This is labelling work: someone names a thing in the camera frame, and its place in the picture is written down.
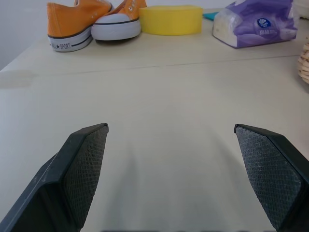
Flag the orange canvas sneaker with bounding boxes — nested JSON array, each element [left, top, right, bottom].
[[91, 0, 147, 44], [46, 0, 115, 52]]

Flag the purple tissue pack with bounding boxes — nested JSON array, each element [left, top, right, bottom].
[[212, 0, 300, 49]]

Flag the teal flat object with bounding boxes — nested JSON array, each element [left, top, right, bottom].
[[202, 12, 219, 21]]

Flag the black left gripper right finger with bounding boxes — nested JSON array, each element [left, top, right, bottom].
[[233, 123, 309, 232]]

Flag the yellow round sponge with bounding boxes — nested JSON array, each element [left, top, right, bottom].
[[139, 6, 203, 36]]

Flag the wicker basket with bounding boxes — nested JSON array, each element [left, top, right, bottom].
[[296, 36, 309, 85]]

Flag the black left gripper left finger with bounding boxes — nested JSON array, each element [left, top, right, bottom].
[[0, 123, 109, 232]]

